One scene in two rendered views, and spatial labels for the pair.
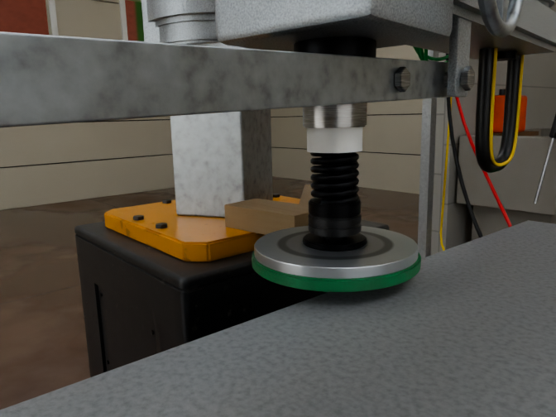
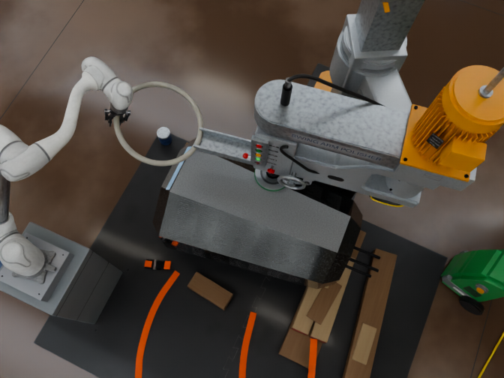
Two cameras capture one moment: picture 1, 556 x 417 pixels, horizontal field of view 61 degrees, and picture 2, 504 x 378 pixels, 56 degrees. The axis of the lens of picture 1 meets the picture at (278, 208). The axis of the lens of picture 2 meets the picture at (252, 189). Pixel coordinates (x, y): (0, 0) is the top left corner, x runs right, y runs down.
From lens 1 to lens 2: 2.62 m
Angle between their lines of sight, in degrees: 71
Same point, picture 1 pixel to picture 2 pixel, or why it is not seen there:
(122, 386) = (220, 163)
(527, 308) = (269, 211)
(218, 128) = not seen: hidden behind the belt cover
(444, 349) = (247, 199)
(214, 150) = not seen: hidden behind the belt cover
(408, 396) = (232, 196)
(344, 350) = (241, 186)
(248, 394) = (224, 178)
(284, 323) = (246, 174)
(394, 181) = not seen: outside the picture
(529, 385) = (240, 210)
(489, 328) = (256, 205)
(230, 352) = (233, 170)
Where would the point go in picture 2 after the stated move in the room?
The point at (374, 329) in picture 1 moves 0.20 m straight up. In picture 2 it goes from (249, 188) to (250, 176)
